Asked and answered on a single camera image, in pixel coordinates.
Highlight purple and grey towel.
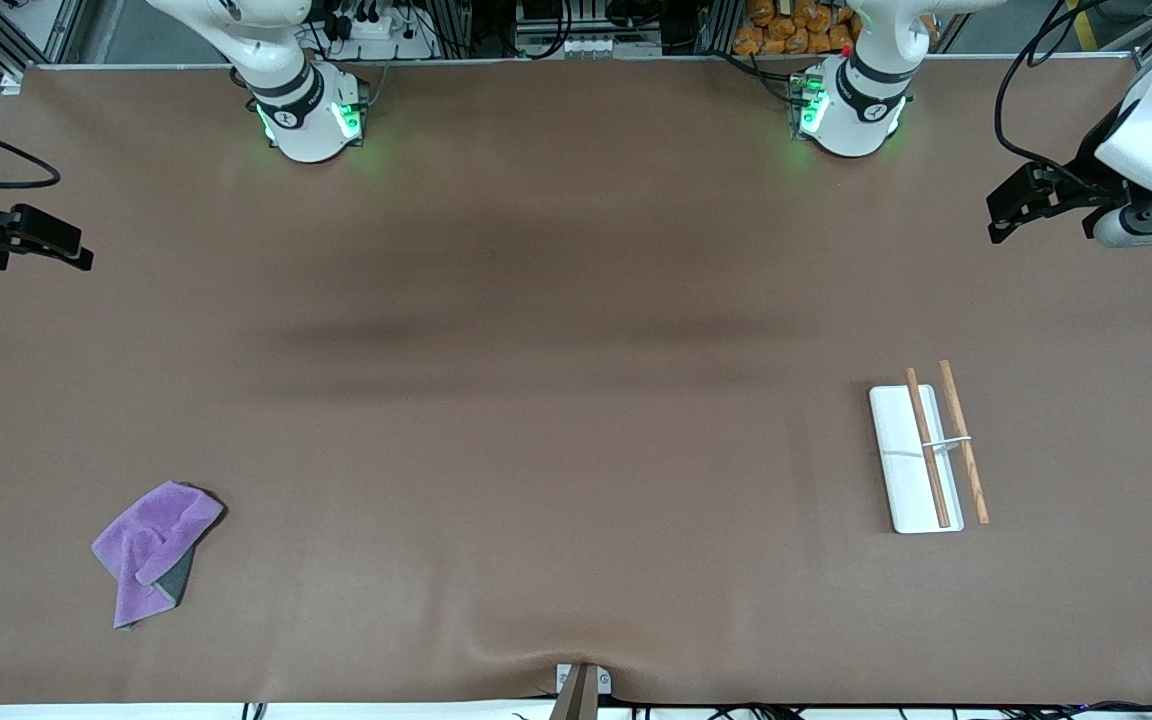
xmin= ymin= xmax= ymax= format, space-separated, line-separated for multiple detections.
xmin=92 ymin=480 xmax=228 ymax=631

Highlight white rack with wooden rods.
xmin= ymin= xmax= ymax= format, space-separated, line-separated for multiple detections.
xmin=869 ymin=360 xmax=991 ymax=535

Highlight orange packaged snacks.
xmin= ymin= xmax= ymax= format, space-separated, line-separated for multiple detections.
xmin=733 ymin=0 xmax=940 ymax=57

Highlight white power strip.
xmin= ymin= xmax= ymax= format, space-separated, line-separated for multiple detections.
xmin=321 ymin=8 xmax=437 ymax=59

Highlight aluminium extrusion frame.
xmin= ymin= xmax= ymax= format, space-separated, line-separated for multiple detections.
xmin=0 ymin=0 xmax=89 ymax=83

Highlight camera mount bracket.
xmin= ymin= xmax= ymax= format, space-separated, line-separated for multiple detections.
xmin=554 ymin=662 xmax=613 ymax=720

